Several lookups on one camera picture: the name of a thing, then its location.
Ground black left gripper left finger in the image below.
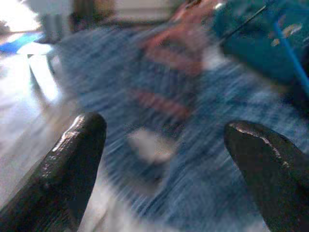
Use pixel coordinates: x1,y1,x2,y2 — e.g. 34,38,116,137
0,112,107,232

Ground navy garment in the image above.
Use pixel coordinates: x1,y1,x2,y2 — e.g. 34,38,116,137
282,79,309,116

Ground blue plaid shorts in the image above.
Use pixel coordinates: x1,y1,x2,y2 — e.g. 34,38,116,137
57,26,309,232

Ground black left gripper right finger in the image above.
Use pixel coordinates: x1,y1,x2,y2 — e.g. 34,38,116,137
224,121,309,232

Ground blue floor mat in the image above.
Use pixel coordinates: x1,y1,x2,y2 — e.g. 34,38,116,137
0,32,44,53

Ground blue plastic hanger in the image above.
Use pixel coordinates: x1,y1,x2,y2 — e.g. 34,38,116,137
274,21,309,89

